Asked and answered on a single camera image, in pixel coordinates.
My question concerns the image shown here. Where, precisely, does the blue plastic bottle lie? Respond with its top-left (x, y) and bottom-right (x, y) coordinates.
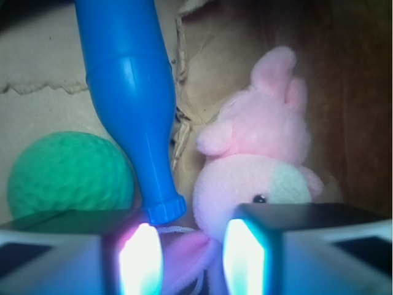
top-left (75, 1), bottom-right (187, 225)

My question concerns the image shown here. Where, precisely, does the green textured ball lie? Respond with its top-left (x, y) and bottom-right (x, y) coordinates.
top-left (7, 132), bottom-right (134, 218)

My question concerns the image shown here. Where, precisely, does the brown paper bag bin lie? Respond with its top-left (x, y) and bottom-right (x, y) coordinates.
top-left (1, 1), bottom-right (392, 222)

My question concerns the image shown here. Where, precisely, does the pink plush bunny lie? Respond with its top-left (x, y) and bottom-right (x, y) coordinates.
top-left (158, 46), bottom-right (324, 294)

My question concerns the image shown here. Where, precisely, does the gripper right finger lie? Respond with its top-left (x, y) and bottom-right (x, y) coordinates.
top-left (222, 203), bottom-right (392, 294)

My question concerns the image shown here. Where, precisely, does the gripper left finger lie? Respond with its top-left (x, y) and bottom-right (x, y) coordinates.
top-left (1, 210), bottom-right (163, 294)

